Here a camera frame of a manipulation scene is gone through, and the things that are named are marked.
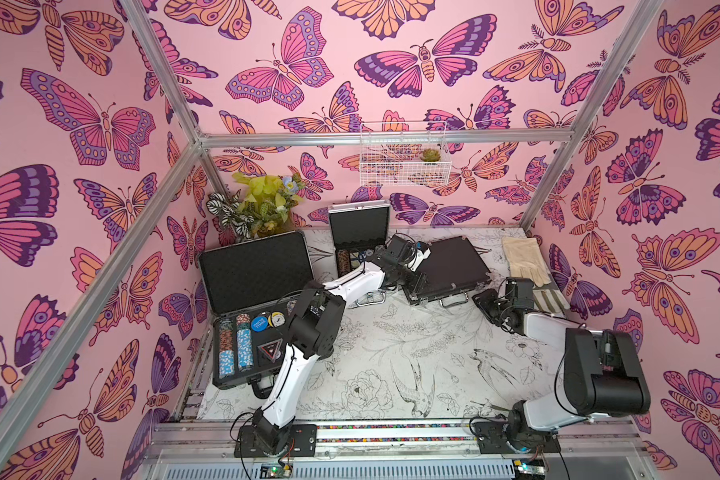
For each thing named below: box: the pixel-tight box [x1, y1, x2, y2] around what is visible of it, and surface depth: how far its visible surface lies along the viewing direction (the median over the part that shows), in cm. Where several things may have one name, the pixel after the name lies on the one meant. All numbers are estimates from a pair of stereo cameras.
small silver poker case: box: [328, 202, 391, 277], surface depth 102 cm
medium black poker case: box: [402, 236, 492, 307], surface depth 101 cm
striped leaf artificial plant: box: [206, 189, 254, 239], surface depth 99 cm
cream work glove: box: [502, 236, 570, 314], surface depth 108 cm
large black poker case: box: [198, 230, 315, 399], surface depth 94 cm
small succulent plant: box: [420, 148, 441, 162], surface depth 95 cm
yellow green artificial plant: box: [232, 172, 304, 237], surface depth 105 cm
